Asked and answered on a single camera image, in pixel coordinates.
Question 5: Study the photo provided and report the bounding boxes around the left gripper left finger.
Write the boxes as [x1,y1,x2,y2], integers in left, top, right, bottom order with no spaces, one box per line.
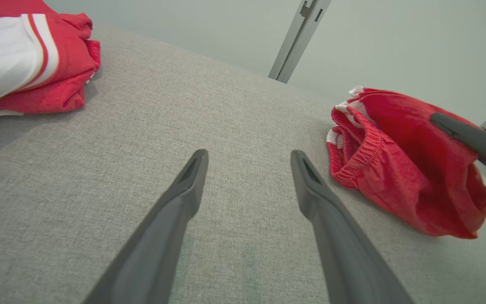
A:
[83,149,209,304]

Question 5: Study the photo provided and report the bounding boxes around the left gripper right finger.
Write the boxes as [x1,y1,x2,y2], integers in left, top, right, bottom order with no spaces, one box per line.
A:
[290,150,414,304]

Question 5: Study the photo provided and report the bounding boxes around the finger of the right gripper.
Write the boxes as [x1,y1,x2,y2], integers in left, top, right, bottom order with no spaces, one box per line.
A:
[430,112,486,184]

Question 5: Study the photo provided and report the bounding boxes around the red and white jersey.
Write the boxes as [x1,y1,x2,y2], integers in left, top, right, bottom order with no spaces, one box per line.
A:
[0,0,101,122]

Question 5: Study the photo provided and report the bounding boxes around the red shorts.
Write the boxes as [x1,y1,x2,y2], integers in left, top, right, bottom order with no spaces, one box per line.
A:
[327,86,486,239]

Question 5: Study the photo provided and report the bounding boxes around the grey fabric sofa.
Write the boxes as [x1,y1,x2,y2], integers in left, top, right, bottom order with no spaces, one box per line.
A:
[0,23,486,304]

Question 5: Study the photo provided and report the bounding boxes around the grey partition post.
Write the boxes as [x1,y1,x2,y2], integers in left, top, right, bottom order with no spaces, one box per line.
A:
[276,0,332,84]
[268,0,312,81]

